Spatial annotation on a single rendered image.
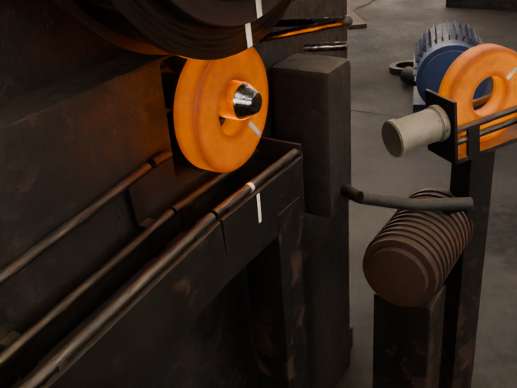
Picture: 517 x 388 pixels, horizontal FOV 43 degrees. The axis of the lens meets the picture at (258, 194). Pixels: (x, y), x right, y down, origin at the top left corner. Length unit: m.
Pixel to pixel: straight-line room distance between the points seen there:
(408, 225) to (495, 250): 0.99
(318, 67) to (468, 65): 0.25
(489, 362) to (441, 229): 0.61
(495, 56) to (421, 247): 0.32
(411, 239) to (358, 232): 1.05
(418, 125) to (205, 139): 0.41
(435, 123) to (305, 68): 0.23
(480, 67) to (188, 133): 0.53
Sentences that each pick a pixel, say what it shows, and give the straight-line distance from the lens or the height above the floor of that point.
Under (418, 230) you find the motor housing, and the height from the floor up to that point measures 0.53.
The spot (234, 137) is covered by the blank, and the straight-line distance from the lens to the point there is 0.79.
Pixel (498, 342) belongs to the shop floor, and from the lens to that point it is 1.72.
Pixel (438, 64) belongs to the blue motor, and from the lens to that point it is 2.81.
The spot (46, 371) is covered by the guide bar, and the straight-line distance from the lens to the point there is 0.63.
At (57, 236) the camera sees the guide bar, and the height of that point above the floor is 0.75.
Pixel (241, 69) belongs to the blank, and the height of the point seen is 0.85.
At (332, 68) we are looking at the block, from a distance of 0.96.
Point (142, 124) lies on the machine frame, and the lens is 0.78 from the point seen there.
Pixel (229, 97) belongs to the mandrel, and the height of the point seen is 0.83.
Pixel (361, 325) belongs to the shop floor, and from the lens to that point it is 1.72.
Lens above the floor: 1.08
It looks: 27 degrees down
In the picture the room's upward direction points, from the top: 5 degrees counter-clockwise
